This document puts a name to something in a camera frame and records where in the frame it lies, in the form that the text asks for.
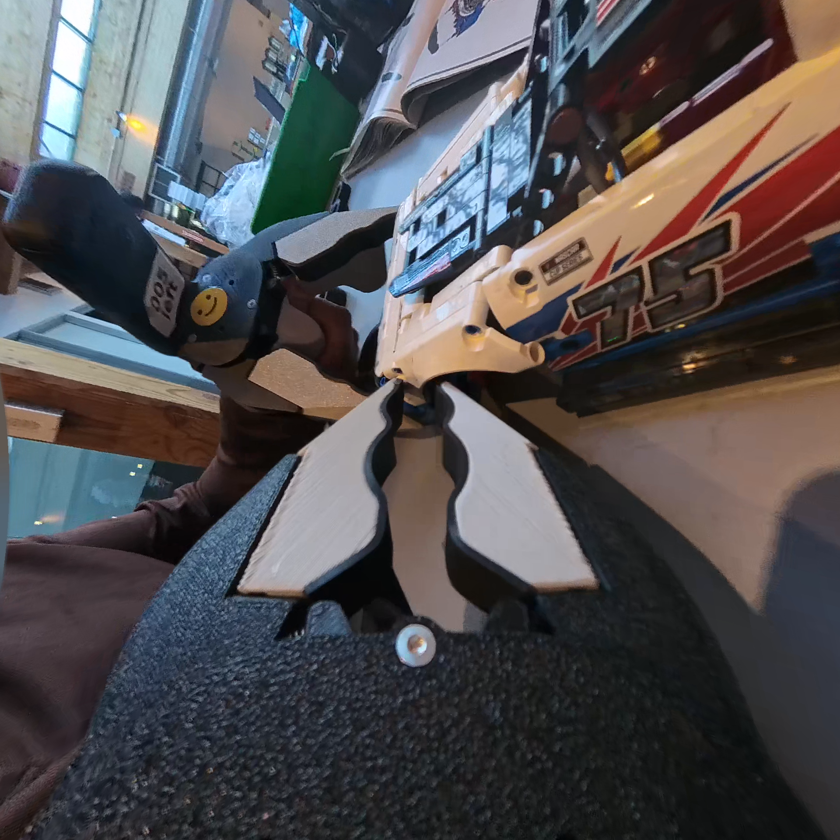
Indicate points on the wooden building post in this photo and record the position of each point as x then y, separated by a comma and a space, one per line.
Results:
131, 407

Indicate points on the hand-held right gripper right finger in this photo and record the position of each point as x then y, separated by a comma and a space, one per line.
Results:
518, 518

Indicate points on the clear plastic sheet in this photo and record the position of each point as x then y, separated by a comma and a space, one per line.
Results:
236, 203

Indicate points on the open building instruction booklet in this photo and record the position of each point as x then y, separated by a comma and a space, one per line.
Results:
472, 39

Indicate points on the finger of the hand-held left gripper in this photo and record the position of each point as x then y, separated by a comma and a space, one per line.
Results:
334, 246
302, 384

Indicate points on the green plastic bin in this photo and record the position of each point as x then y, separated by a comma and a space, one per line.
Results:
302, 151

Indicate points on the large grid window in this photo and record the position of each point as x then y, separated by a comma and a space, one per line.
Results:
65, 98

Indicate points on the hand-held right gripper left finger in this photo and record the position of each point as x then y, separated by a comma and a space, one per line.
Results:
328, 518

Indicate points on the person's left forearm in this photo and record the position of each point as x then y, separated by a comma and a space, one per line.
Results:
229, 472

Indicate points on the person's left hand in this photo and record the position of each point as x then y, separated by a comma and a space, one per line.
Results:
338, 341

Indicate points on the brick-built toy race car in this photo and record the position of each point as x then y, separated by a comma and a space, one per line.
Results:
446, 315

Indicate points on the small wooden wall plaque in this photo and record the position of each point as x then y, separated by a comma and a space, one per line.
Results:
33, 423

